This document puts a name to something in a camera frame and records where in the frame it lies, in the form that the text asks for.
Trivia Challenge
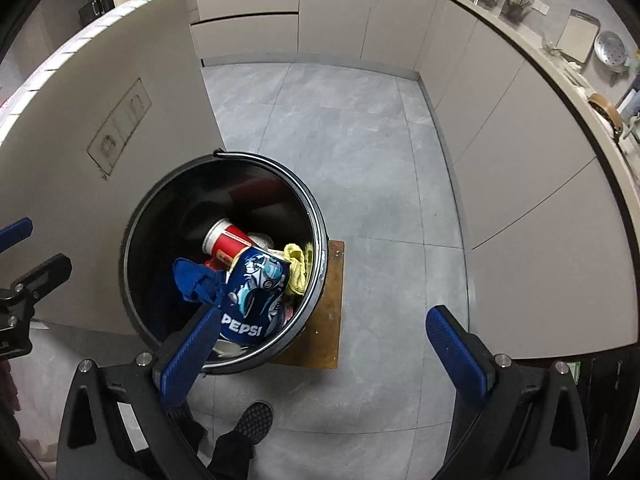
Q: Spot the dark chopstick holder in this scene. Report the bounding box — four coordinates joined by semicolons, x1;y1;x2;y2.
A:
500;0;533;24

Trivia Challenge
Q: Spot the black shoe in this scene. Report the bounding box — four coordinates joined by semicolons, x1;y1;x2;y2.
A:
207;401;273;480

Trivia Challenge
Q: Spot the white cutting board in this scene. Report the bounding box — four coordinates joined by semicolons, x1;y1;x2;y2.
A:
555;9;601;65

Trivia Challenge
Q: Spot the yellow cloth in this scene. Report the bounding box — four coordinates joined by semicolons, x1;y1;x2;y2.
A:
283;243;314;296

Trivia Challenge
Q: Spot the person's left hand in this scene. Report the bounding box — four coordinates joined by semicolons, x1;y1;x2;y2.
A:
0;361;21;413

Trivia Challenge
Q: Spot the black round trash bin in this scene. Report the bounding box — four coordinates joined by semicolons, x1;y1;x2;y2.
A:
119;151;329;375

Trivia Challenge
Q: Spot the black microwave oven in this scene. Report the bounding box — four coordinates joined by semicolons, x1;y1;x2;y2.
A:
78;0;115;27

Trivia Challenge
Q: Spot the blue cloth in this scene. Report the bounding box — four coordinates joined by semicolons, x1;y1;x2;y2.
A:
172;258;227;307

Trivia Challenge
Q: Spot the round metal strainer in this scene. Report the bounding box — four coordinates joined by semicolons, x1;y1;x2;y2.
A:
593;30;628;73

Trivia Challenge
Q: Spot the blue Pepsi can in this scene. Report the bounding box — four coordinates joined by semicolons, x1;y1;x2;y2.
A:
220;246;290;347

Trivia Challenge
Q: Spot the wooden board under bin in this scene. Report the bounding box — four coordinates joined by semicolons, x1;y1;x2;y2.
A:
270;240;345;370

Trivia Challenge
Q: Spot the red paper cup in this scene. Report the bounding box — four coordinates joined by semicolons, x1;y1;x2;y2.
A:
202;219;254;271

